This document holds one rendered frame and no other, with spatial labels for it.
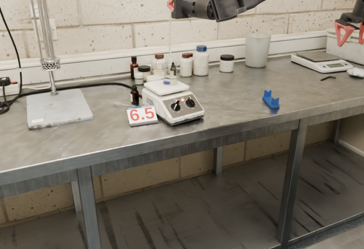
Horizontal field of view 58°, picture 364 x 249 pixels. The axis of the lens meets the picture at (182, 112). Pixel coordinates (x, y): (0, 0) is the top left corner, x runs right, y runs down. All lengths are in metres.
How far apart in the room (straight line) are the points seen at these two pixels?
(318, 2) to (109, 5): 1.19
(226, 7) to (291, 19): 1.17
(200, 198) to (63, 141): 0.99
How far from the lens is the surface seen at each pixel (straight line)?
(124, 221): 1.71
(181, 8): 0.99
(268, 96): 1.28
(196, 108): 1.07
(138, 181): 1.87
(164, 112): 1.04
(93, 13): 1.51
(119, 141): 0.96
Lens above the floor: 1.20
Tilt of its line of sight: 24 degrees down
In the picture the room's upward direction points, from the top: straight up
